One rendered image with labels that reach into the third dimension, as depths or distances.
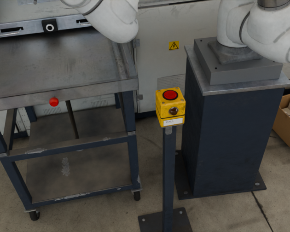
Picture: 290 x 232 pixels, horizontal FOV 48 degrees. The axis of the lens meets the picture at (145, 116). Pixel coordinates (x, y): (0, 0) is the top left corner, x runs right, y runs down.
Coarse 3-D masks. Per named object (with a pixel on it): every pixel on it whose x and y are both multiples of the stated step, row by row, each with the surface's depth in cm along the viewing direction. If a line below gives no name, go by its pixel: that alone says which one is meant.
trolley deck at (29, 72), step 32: (64, 32) 147; (96, 32) 146; (0, 64) 130; (32, 64) 129; (64, 64) 128; (96, 64) 127; (128, 64) 126; (0, 96) 115; (32, 96) 116; (64, 96) 119
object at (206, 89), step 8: (184, 48) 154; (192, 48) 151; (192, 56) 147; (192, 64) 142; (200, 64) 142; (200, 72) 137; (200, 80) 133; (264, 80) 132; (272, 80) 132; (280, 80) 132; (288, 80) 131; (200, 88) 131; (208, 88) 129; (216, 88) 129; (224, 88) 129; (232, 88) 129; (240, 88) 129; (248, 88) 129; (256, 88) 130; (264, 88) 130; (272, 88) 131
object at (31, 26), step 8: (56, 16) 141; (64, 16) 141; (72, 16) 142; (80, 16) 142; (0, 24) 138; (8, 24) 138; (16, 24) 139; (24, 24) 140; (32, 24) 140; (40, 24) 141; (64, 24) 143; (72, 24) 144; (8, 32) 141; (24, 32) 142; (32, 32) 143; (40, 32) 144
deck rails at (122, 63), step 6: (114, 42) 138; (114, 48) 135; (120, 48) 135; (114, 54) 131; (120, 54) 131; (120, 60) 128; (126, 60) 118; (120, 66) 125; (126, 66) 122; (120, 72) 122; (126, 72) 122; (120, 78) 119; (126, 78) 119
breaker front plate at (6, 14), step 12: (0, 0) 133; (12, 0) 134; (24, 0) 134; (48, 0) 136; (0, 12) 136; (12, 12) 137; (24, 12) 138; (36, 12) 139; (48, 12) 140; (60, 12) 141; (72, 12) 142
